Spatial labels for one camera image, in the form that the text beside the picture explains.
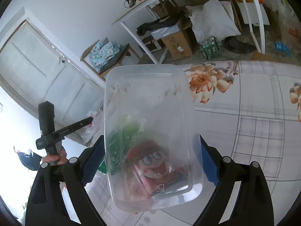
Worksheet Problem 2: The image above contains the cardboard box under desk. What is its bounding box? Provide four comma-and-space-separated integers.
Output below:
162, 27, 195, 60

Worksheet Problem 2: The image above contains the wooden chair with cushion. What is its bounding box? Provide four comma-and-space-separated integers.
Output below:
80, 37, 141, 82

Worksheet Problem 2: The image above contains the person's left hand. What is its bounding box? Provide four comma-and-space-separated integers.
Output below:
42, 146, 67, 165

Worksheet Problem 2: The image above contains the floral cushion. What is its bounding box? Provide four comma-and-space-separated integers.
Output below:
89, 37, 122, 73

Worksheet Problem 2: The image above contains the floral plaid tablecloth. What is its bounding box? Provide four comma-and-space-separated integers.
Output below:
86, 61, 300, 225

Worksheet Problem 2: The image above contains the clear plastic food container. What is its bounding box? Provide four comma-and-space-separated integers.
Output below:
104, 64, 204, 213

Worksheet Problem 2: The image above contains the green plastic bottle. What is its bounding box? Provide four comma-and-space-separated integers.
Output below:
108, 114, 147, 175

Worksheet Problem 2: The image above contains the blue plastic bag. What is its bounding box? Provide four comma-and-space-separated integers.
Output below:
13, 146, 42, 171

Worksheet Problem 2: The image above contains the white wooden desk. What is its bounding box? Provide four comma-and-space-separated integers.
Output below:
111, 0, 266, 64

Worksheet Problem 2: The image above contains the white door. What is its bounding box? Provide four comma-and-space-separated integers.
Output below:
1, 21, 104, 129

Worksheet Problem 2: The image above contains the pink plastic bag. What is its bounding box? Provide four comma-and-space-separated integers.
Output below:
80, 108, 104, 147

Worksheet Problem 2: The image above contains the green drink can pack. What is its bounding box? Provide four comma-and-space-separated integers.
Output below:
198, 35, 221, 60

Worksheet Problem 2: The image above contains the red drink can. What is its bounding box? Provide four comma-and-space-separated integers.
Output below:
125, 140, 188, 201

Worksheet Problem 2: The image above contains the white pillow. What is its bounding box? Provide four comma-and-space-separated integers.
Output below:
186, 0, 241, 43

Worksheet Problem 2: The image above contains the black garment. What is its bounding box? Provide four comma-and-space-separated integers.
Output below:
136, 11, 186, 36

